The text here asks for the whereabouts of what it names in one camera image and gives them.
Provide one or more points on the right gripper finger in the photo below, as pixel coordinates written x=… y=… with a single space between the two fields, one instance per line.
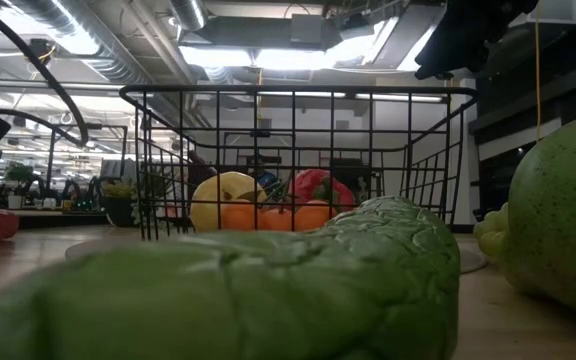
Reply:
x=443 y=45

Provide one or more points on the red bell pepper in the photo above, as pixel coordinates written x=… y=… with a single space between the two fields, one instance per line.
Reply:
x=313 y=182

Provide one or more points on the green grape bunch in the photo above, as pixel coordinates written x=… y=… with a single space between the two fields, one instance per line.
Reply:
x=490 y=235

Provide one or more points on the green speckled melon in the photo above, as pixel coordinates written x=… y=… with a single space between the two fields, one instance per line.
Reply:
x=563 y=210

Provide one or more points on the yellow fruit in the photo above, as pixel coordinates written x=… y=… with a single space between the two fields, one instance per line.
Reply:
x=218 y=192

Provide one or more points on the orange carrot bunch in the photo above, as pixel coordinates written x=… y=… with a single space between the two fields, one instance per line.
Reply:
x=238 y=216

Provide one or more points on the green lettuce head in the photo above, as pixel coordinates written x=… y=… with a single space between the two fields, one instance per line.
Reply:
x=268 y=290

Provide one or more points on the leafy plant in white pot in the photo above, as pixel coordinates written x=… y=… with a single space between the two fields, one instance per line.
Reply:
x=18 y=175

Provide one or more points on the succulent plant in dark pot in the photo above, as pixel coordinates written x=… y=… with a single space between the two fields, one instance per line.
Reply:
x=118 y=202

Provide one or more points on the round grey mat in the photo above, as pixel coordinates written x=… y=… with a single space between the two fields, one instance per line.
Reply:
x=473 y=261

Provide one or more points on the person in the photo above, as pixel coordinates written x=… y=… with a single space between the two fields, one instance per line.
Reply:
x=268 y=179

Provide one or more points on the bright ceiling light panel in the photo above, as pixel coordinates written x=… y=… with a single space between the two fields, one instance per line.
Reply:
x=218 y=56

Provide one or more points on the black metal stand frame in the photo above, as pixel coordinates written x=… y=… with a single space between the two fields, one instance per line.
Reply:
x=103 y=127

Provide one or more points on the silver round air duct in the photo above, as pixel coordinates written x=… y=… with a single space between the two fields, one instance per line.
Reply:
x=188 y=12

